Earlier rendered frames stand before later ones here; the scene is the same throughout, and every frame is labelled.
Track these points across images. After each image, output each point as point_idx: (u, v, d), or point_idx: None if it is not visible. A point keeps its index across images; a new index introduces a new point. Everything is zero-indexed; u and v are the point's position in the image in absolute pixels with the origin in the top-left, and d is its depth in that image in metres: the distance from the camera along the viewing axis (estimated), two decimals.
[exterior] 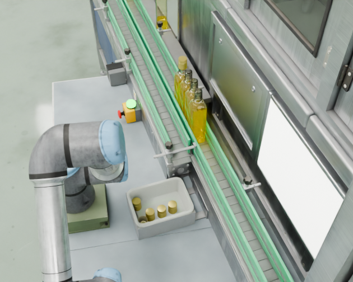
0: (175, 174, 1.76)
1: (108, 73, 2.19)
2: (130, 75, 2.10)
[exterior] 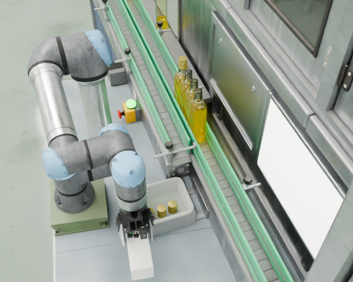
0: (175, 174, 1.76)
1: (108, 73, 2.19)
2: (130, 75, 2.10)
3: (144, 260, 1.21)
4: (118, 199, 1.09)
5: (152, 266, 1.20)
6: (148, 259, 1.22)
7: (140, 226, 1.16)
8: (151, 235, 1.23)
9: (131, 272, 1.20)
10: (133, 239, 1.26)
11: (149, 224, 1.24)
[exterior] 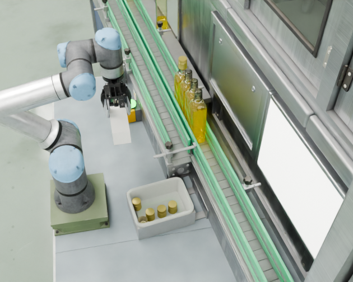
0: (175, 174, 1.76)
1: None
2: (130, 75, 2.10)
3: (122, 127, 1.55)
4: (101, 68, 1.42)
5: (129, 131, 1.54)
6: (126, 126, 1.55)
7: (119, 95, 1.49)
8: (128, 108, 1.56)
9: (113, 135, 1.54)
10: (115, 113, 1.59)
11: (128, 100, 1.58)
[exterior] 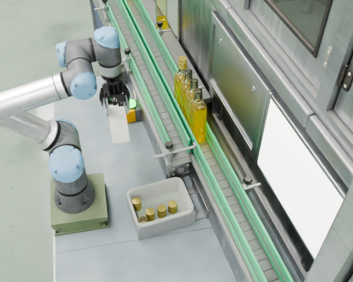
0: (175, 174, 1.76)
1: None
2: (130, 75, 2.10)
3: (121, 125, 1.56)
4: (100, 66, 1.43)
5: (128, 129, 1.54)
6: (125, 125, 1.56)
7: (117, 94, 1.50)
8: (126, 107, 1.57)
9: (112, 134, 1.54)
10: (114, 112, 1.60)
11: (126, 99, 1.59)
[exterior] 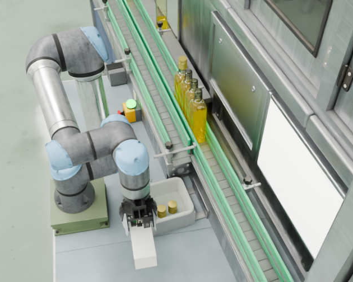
0: (175, 174, 1.76)
1: (108, 73, 2.19)
2: (130, 75, 2.10)
3: (147, 249, 1.24)
4: (122, 187, 1.11)
5: (155, 255, 1.22)
6: (151, 248, 1.24)
7: (143, 215, 1.18)
8: (153, 225, 1.25)
9: (135, 261, 1.22)
10: (136, 228, 1.28)
11: (152, 214, 1.27)
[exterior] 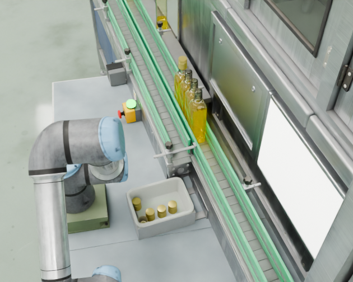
0: (175, 174, 1.76)
1: (108, 73, 2.19)
2: (130, 75, 2.10)
3: None
4: None
5: None
6: None
7: None
8: None
9: None
10: None
11: None
